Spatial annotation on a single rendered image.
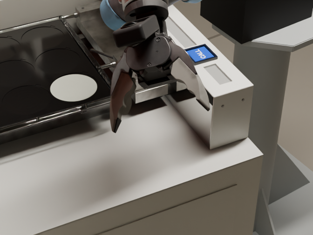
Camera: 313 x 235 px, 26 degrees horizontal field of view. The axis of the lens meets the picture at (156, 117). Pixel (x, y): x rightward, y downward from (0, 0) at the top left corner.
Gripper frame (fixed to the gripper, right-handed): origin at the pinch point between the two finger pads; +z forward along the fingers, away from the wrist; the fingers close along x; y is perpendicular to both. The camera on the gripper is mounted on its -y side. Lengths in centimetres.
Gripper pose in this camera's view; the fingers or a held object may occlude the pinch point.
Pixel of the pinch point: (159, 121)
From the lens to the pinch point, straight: 101.2
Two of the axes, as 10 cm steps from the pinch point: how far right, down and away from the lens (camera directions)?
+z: 1.4, 9.3, -3.3
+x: -9.4, 2.2, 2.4
